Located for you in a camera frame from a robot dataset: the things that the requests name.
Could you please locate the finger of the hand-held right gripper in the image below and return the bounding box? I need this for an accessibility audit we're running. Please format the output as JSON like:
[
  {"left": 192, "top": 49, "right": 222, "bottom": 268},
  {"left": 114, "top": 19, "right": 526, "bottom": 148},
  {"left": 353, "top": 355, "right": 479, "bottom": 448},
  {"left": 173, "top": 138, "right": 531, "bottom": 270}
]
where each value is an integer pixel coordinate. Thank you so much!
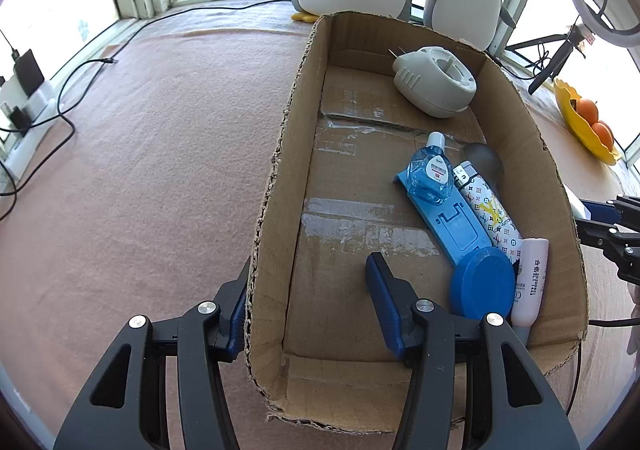
[
  {"left": 579, "top": 194, "right": 640, "bottom": 221},
  {"left": 576, "top": 217, "right": 640, "bottom": 285}
]

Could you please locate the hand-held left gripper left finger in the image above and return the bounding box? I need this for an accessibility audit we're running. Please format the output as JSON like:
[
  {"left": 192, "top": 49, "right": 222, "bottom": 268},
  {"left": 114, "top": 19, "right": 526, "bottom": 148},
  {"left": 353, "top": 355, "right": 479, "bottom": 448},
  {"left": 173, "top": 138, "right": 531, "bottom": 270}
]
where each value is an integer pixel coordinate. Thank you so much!
[{"left": 52, "top": 255, "right": 252, "bottom": 450}]

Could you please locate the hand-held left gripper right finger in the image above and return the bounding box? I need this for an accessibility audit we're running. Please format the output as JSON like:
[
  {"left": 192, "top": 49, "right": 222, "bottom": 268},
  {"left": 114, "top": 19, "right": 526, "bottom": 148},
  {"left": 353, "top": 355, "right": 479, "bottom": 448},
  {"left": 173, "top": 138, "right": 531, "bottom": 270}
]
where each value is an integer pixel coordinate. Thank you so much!
[{"left": 365, "top": 251, "right": 581, "bottom": 450}]

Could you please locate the white pink tube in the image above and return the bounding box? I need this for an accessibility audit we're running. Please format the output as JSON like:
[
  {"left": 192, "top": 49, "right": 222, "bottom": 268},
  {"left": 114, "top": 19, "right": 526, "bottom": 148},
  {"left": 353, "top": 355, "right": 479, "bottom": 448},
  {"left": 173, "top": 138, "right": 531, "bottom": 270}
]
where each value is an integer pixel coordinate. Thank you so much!
[{"left": 509, "top": 237, "right": 550, "bottom": 347}]

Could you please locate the blue round lid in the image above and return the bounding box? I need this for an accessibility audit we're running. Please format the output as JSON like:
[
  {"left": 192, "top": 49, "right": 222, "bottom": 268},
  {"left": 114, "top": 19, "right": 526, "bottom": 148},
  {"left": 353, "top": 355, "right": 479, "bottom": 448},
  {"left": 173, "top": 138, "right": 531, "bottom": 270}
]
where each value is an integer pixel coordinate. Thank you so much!
[{"left": 449, "top": 247, "right": 517, "bottom": 321}]

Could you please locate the blue phone stand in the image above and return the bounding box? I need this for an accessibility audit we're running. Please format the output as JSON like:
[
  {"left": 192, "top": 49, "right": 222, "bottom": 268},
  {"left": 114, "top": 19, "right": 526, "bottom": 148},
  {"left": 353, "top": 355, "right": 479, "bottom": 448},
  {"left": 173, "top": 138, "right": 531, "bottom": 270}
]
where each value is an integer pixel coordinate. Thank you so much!
[{"left": 395, "top": 170, "right": 496, "bottom": 268}]

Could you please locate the patterned tube with grey cap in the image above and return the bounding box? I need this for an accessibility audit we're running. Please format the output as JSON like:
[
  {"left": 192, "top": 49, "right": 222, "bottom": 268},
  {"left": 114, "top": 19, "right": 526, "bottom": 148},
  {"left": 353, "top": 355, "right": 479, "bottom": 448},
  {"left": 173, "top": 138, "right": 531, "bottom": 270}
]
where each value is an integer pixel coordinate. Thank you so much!
[{"left": 452, "top": 141, "right": 524, "bottom": 261}]

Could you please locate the blue eye drop bottle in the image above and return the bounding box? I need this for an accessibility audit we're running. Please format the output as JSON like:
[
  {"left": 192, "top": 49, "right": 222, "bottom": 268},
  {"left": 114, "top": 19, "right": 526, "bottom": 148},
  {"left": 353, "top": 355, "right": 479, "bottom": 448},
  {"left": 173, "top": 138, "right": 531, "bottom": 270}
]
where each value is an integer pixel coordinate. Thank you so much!
[{"left": 407, "top": 131, "right": 457, "bottom": 204}]

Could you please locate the cardboard box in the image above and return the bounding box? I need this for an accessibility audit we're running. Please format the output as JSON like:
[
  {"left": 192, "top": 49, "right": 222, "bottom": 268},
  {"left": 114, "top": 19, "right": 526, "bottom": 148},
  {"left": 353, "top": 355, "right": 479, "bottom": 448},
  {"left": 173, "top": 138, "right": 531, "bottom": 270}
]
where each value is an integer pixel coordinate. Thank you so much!
[{"left": 243, "top": 10, "right": 590, "bottom": 433}]

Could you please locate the white plug-in device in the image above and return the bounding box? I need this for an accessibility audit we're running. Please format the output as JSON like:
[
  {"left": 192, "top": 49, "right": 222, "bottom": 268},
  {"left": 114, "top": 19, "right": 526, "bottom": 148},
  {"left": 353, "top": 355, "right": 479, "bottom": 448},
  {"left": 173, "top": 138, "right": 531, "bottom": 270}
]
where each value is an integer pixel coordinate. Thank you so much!
[{"left": 390, "top": 46, "right": 477, "bottom": 119}]

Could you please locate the orange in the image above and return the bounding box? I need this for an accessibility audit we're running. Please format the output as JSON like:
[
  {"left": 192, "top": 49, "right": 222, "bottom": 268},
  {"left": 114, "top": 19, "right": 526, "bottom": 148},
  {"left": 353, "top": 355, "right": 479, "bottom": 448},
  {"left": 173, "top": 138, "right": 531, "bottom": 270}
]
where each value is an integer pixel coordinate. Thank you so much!
[
  {"left": 575, "top": 99, "right": 599, "bottom": 125},
  {"left": 591, "top": 121, "right": 615, "bottom": 149}
]

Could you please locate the yellow fruit bowl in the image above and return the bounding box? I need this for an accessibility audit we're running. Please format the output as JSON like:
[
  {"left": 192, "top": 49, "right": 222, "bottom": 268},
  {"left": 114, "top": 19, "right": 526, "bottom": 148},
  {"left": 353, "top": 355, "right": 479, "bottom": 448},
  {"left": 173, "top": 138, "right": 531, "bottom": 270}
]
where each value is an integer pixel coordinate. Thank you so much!
[{"left": 552, "top": 77, "right": 622, "bottom": 166}]

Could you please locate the black tripod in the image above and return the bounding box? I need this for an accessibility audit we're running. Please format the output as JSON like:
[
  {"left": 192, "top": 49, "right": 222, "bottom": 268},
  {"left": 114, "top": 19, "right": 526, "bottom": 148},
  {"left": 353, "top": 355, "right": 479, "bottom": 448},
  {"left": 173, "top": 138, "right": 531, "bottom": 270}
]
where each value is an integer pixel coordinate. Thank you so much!
[{"left": 505, "top": 23, "right": 596, "bottom": 95}]

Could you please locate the pink blanket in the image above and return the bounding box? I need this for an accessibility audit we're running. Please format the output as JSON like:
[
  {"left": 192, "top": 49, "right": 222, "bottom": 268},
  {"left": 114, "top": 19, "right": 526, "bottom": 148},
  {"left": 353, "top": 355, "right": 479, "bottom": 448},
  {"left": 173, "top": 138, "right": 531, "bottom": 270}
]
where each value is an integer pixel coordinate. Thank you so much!
[{"left": 0, "top": 5, "right": 640, "bottom": 450}]

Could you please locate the small black plug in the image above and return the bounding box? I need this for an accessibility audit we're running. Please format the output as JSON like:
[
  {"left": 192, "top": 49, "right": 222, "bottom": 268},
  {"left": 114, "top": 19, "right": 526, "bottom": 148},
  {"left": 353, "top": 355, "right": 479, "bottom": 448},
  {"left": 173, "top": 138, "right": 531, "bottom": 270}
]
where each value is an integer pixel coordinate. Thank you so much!
[{"left": 9, "top": 105, "right": 32, "bottom": 131}]

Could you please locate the white power strip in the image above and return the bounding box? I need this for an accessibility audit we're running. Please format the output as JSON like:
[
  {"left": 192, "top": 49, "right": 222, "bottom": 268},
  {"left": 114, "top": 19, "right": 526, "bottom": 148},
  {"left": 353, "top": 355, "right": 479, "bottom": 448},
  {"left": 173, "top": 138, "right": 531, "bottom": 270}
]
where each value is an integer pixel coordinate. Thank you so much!
[{"left": 0, "top": 80, "right": 56, "bottom": 181}]

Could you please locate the black charger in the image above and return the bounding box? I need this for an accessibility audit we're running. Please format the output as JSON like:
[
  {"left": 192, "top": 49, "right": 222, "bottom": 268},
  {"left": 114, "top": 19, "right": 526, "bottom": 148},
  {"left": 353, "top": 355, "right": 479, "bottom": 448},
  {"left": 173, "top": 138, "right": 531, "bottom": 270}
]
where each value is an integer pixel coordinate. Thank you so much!
[{"left": 14, "top": 49, "right": 45, "bottom": 94}]

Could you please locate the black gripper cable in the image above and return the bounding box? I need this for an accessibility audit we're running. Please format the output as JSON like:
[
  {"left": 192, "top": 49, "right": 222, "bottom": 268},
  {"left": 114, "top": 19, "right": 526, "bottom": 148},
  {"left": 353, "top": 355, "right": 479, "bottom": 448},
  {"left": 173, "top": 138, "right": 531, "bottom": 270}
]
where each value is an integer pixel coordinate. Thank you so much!
[{"left": 565, "top": 303, "right": 640, "bottom": 418}]

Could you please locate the black cable with loose plug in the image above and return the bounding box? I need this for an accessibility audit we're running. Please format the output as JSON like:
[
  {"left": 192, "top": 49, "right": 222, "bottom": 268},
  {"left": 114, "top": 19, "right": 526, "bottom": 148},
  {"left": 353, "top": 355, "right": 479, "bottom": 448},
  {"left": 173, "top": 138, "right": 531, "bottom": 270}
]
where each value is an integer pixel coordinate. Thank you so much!
[{"left": 0, "top": 57, "right": 119, "bottom": 221}]

